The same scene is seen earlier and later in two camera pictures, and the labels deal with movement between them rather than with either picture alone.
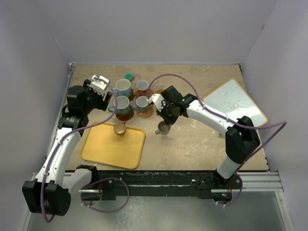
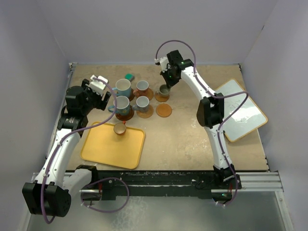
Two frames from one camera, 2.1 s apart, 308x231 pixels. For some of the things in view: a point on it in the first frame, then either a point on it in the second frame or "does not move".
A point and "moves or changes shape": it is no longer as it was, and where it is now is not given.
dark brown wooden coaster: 127,117 does not move
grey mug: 142,104 does not move
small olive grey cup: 163,128 moves or changes shape
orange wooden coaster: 159,91 moves or changes shape
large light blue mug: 123,86 does not move
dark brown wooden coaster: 132,96 does not move
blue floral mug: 121,105 does not move
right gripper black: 172,121 -> 169,83
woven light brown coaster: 147,113 does not move
